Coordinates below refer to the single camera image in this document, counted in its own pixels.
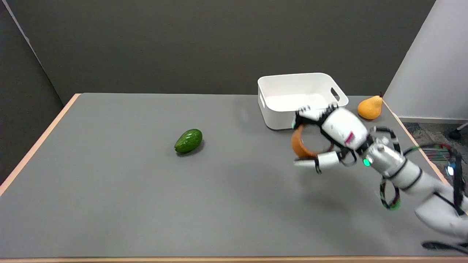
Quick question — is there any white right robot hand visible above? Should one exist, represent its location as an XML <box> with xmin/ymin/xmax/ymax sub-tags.
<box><xmin>291</xmin><ymin>104</ymin><xmax>373</xmax><ymax>174</ymax></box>

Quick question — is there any yellow tape roll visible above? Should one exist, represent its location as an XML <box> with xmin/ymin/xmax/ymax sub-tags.
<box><xmin>291</xmin><ymin>125</ymin><xmax>335</xmax><ymax>159</ymax></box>

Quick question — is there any white plastic box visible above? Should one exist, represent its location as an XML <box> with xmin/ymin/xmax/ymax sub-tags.
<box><xmin>257</xmin><ymin>72</ymin><xmax>349</xmax><ymax>130</ymax></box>

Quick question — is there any yellow pear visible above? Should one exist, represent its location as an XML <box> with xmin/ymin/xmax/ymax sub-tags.
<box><xmin>357</xmin><ymin>93</ymin><xmax>383</xmax><ymax>120</ymax></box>

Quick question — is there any black chair caster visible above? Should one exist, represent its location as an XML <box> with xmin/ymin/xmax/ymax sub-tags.
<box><xmin>448</xmin><ymin>123</ymin><xmax>468</xmax><ymax>140</ymax></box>

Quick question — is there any green avocado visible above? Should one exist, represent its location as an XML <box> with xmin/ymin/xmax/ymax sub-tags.
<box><xmin>174</xmin><ymin>129</ymin><xmax>203</xmax><ymax>154</ymax></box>

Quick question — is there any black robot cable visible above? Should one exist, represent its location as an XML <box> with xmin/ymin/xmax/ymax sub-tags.
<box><xmin>369</xmin><ymin>126</ymin><xmax>468</xmax><ymax>251</ymax></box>

